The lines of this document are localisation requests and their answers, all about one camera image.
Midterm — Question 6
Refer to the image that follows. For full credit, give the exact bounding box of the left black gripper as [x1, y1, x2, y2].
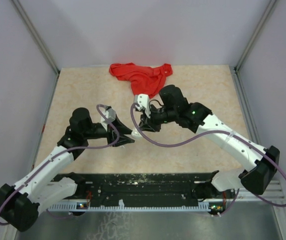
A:
[83, 113, 135, 147]

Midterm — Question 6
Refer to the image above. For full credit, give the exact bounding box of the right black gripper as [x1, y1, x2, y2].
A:
[138, 103, 178, 133]

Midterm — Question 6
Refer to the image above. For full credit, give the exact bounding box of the white earbud charging case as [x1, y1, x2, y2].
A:
[131, 128, 142, 139]

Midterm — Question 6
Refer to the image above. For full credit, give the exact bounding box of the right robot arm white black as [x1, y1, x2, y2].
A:
[134, 85, 280, 198]

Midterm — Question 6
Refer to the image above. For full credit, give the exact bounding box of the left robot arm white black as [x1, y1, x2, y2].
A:
[0, 104, 135, 232]

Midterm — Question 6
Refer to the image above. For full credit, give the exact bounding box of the red crumpled cloth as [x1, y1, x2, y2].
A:
[109, 62, 173, 99]

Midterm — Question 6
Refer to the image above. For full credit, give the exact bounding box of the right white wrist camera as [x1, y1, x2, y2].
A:
[134, 93, 150, 118]

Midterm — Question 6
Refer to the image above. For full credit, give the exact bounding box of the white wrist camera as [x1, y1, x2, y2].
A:
[100, 106, 116, 131]
[134, 93, 150, 118]

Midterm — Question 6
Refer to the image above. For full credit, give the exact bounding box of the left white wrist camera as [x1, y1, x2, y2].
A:
[100, 106, 116, 131]

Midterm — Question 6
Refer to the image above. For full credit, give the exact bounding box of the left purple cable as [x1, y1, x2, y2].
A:
[0, 103, 120, 225]

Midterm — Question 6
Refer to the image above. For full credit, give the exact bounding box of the purple cable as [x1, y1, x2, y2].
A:
[130, 102, 286, 217]
[0, 103, 120, 225]

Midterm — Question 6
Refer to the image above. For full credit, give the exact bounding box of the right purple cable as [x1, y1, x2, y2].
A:
[130, 102, 286, 217]

